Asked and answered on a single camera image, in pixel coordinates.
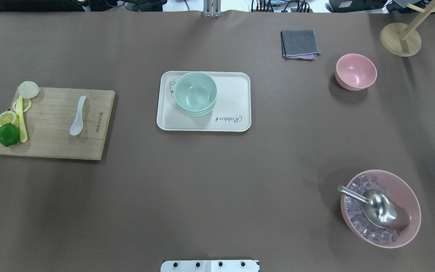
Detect white ceramic spoon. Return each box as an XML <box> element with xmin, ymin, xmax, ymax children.
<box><xmin>69</xmin><ymin>95</ymin><xmax>86</xmax><ymax>136</ymax></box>

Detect small pink bowl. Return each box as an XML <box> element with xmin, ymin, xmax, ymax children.
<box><xmin>335</xmin><ymin>53</ymin><xmax>377</xmax><ymax>91</ymax></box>

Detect large pink bowl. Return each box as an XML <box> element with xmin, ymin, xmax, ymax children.
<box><xmin>340</xmin><ymin>169</ymin><xmax>422</xmax><ymax>249</ymax></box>

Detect cream rabbit tray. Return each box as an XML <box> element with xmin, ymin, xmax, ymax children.
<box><xmin>156</xmin><ymin>71</ymin><xmax>251</xmax><ymax>132</ymax></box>

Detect stacked green bowls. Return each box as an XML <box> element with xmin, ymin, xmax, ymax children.
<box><xmin>174</xmin><ymin>72</ymin><xmax>218</xmax><ymax>116</ymax></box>

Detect grey folded cloth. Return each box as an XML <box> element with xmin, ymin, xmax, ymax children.
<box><xmin>280</xmin><ymin>29</ymin><xmax>321</xmax><ymax>60</ymax></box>

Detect ice cubes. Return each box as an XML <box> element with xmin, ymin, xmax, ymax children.
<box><xmin>345</xmin><ymin>174</ymin><xmax>401</xmax><ymax>246</ymax></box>

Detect wooden cutting board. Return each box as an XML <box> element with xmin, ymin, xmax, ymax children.
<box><xmin>0</xmin><ymin>87</ymin><xmax>115</xmax><ymax>161</ymax></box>

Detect metal ice scoop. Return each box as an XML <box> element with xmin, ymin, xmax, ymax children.
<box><xmin>337</xmin><ymin>185</ymin><xmax>410</xmax><ymax>230</ymax></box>

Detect lemon slice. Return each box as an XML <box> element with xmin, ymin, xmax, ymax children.
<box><xmin>11</xmin><ymin>98</ymin><xmax>32</xmax><ymax>113</ymax></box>
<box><xmin>0</xmin><ymin>111</ymin><xmax>19</xmax><ymax>127</ymax></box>

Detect yellow plastic knife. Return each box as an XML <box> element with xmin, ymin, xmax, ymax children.
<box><xmin>15</xmin><ymin>95</ymin><xmax>29</xmax><ymax>143</ymax></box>

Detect wooden mug tree stand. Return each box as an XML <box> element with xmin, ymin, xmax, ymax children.
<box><xmin>380</xmin><ymin>0</ymin><xmax>435</xmax><ymax>57</ymax></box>

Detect green lime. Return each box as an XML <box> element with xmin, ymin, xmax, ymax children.
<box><xmin>0</xmin><ymin>123</ymin><xmax>20</xmax><ymax>147</ymax></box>

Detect aluminium frame post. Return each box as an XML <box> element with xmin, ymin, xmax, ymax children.
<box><xmin>203</xmin><ymin>0</ymin><xmax>221</xmax><ymax>17</ymax></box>

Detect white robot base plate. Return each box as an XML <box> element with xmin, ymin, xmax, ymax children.
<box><xmin>160</xmin><ymin>260</ymin><xmax>260</xmax><ymax>272</ymax></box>

